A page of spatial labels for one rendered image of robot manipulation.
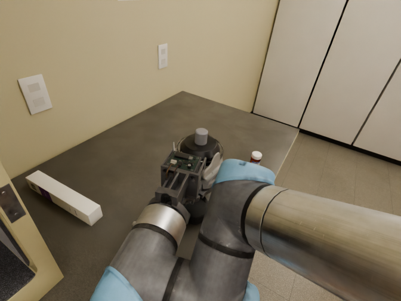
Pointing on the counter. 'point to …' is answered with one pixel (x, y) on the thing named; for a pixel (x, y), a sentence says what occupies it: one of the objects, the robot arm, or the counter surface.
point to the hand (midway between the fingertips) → (199, 156)
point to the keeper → (11, 203)
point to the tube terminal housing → (31, 251)
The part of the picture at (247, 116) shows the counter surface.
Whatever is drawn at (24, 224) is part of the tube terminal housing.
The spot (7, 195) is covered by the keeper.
